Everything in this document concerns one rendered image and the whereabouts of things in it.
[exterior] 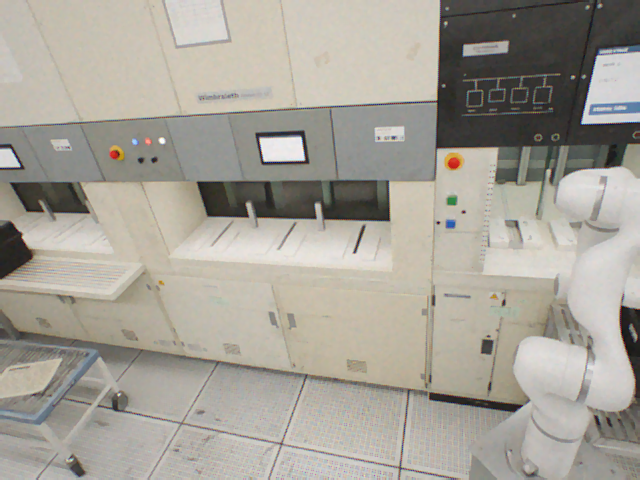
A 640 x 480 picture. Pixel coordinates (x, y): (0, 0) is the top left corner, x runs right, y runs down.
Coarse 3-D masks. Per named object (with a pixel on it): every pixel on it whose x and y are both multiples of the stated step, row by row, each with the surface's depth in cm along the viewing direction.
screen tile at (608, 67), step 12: (600, 60) 112; (612, 60) 111; (624, 60) 111; (636, 60) 110; (600, 72) 114; (612, 72) 113; (624, 72) 112; (636, 72) 111; (600, 84) 115; (612, 84) 114; (624, 84) 114; (636, 84) 113; (600, 96) 117; (612, 96) 116; (624, 96) 115; (636, 96) 114
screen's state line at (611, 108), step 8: (592, 104) 118; (600, 104) 118; (608, 104) 117; (616, 104) 117; (624, 104) 116; (632, 104) 116; (592, 112) 120; (600, 112) 119; (608, 112) 118; (616, 112) 118; (624, 112) 117; (632, 112) 117
